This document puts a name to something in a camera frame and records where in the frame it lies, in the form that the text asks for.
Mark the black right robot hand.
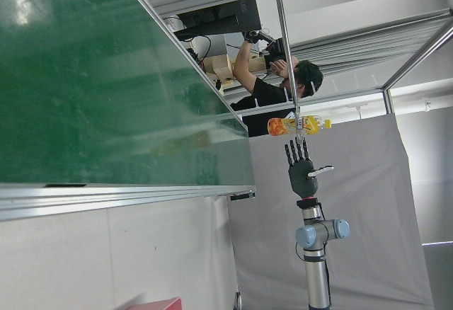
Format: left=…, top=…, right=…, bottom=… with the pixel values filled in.
left=282, top=137, right=335, bottom=197

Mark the pink plastic basket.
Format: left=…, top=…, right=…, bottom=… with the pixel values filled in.
left=116, top=297, right=183, bottom=310

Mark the orange juice bottle yellow cap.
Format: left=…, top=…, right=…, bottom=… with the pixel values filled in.
left=268, top=115, right=333, bottom=137

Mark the grey fabric curtain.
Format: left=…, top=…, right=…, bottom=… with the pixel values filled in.
left=226, top=113, right=435, bottom=306

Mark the person in black shirt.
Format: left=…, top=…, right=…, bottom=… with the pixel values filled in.
left=229, top=30, right=325, bottom=137

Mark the pale cardboard box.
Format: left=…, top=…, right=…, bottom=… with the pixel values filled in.
left=202, top=54, right=267, bottom=86

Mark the black computer monitor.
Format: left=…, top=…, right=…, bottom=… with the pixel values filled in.
left=175, top=0, right=263, bottom=42

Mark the green conveyor belt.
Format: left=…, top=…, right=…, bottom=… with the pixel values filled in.
left=0, top=0, right=256, bottom=222

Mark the aluminium profile frame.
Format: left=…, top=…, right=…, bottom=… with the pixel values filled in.
left=113, top=0, right=453, bottom=116

